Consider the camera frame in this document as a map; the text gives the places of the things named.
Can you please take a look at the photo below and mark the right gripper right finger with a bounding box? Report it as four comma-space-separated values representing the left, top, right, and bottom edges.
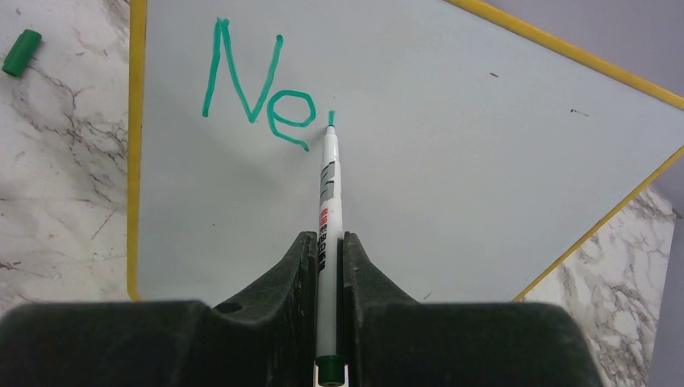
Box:
341, 232, 602, 386

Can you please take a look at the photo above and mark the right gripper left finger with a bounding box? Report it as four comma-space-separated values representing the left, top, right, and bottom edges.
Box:
1, 231, 316, 386

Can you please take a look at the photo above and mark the white green marker pen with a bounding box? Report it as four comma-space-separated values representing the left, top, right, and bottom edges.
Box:
315, 124, 345, 386

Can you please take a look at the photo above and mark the yellow framed whiteboard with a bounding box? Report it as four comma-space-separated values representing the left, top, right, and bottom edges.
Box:
127, 1, 683, 303

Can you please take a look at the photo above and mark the green marker cap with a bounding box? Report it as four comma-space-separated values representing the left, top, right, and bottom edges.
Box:
2, 29, 42, 77

